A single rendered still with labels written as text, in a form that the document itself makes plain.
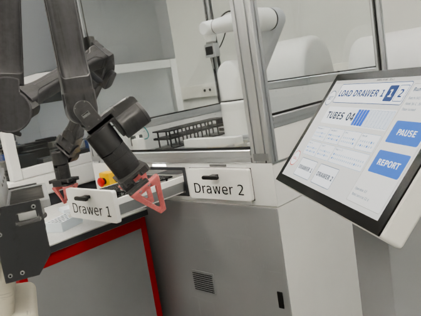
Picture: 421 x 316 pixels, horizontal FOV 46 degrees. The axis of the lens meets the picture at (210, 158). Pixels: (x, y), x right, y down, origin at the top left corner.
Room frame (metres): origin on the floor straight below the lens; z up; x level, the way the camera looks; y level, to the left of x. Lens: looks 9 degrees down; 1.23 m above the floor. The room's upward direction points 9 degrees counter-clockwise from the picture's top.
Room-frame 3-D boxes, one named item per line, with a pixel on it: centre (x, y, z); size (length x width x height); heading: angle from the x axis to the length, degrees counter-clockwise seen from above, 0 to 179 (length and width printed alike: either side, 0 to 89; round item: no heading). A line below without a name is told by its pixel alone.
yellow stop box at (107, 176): (2.14, 0.46, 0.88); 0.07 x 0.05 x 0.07; 46
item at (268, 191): (2.24, -0.15, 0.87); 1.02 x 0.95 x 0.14; 46
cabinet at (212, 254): (2.24, -0.16, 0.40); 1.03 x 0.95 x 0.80; 46
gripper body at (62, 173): (1.89, 0.57, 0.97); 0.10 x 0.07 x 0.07; 62
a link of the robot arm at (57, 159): (1.89, 0.57, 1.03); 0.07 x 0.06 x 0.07; 163
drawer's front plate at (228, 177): (1.70, -0.01, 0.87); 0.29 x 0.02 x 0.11; 46
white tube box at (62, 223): (1.88, 0.61, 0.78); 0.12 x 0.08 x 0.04; 156
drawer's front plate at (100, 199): (1.69, 0.43, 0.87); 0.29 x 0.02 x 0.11; 46
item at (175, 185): (1.84, 0.29, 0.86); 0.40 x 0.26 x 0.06; 136
